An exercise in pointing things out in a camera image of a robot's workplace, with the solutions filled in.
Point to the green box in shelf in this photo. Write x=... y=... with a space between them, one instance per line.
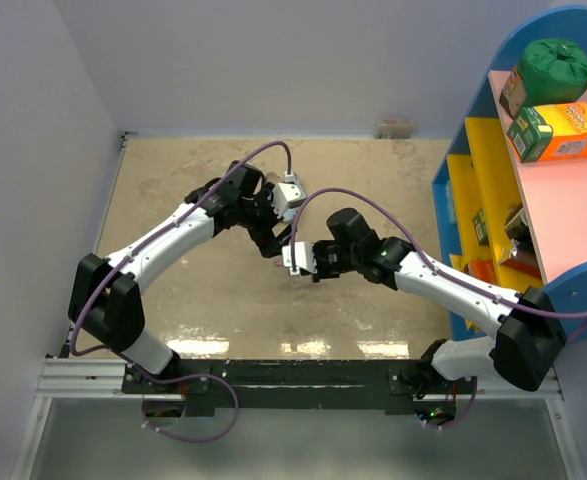
x=480 y=228

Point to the dark foil snack packet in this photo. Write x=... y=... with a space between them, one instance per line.
x=519 y=253

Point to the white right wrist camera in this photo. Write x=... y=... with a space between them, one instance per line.
x=299 y=258

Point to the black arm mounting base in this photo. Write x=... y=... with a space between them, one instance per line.
x=200 y=387

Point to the pink transparent sunglasses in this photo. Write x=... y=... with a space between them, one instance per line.
x=292 y=282

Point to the orange box on shelf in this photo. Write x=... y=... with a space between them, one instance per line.
x=482 y=269

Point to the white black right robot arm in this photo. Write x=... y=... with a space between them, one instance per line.
x=519 y=344

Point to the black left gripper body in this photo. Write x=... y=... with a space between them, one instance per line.
x=260 y=221

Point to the aluminium front frame rail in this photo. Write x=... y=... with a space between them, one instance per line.
x=102 y=379

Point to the blue pink yellow shelf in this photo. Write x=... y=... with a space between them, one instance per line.
x=482 y=171

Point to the aluminium table edge rail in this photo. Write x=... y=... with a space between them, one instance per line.
x=126 y=137

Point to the green wrapped package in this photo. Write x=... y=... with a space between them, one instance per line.
x=552 y=71

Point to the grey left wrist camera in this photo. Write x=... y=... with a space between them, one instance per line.
x=288 y=196

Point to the small brown printed box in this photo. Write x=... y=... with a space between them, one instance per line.
x=513 y=94

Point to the orange green snack box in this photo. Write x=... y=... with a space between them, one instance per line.
x=550 y=132

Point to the printed glasses case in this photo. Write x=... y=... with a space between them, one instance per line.
x=273 y=178

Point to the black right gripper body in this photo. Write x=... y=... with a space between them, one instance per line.
x=332 y=260

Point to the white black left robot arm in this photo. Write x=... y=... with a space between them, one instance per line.
x=106 y=298

